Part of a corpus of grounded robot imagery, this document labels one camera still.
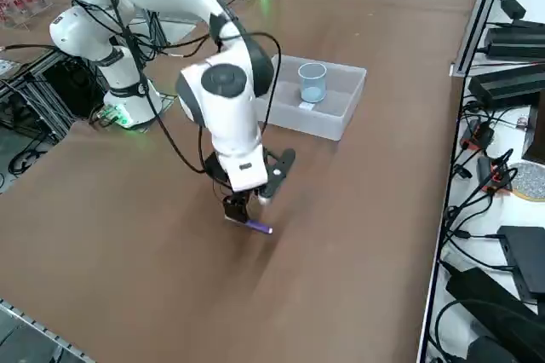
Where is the red and black plug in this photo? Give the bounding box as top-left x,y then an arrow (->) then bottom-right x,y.
462,120 -> 495,152

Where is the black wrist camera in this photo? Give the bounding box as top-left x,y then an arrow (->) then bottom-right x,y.
255,147 -> 298,207

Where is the dark brown box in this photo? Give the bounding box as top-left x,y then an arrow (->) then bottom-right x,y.
523,92 -> 545,164

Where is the silver aluminium rail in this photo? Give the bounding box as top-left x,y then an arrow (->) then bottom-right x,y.
0,297 -> 97,363

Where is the round glitter coaster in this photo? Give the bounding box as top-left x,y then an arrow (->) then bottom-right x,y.
509,161 -> 545,203

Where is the black power supply brick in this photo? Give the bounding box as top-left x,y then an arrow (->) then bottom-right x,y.
485,26 -> 545,61
468,63 -> 545,111

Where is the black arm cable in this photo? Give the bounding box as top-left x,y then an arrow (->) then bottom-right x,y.
87,0 -> 283,175

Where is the small black power adapter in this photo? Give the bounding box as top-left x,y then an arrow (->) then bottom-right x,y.
497,0 -> 527,21

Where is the purple marker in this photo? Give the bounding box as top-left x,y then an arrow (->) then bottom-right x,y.
224,214 -> 274,236

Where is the blue pencil holder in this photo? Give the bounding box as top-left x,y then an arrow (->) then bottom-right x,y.
297,62 -> 328,103

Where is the flat black box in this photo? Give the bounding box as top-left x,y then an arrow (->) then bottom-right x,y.
496,225 -> 545,304

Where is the clear plastic box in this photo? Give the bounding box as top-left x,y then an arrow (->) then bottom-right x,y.
255,55 -> 368,141

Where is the long black bar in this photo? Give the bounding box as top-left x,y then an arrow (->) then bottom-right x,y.
445,267 -> 545,363

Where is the green connector board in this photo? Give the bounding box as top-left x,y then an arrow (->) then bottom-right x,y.
89,103 -> 129,129

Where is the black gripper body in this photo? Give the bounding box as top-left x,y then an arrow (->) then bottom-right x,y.
221,187 -> 259,205

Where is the black adapter with red clips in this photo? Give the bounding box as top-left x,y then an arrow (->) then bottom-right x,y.
476,156 -> 514,196

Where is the aluminium camera post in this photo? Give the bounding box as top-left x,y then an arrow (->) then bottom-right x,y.
450,0 -> 510,78

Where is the black aluminium frame rack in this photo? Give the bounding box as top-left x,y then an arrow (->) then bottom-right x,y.
0,45 -> 107,145

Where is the black wrist block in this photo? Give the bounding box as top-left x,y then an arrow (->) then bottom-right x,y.
203,152 -> 231,188

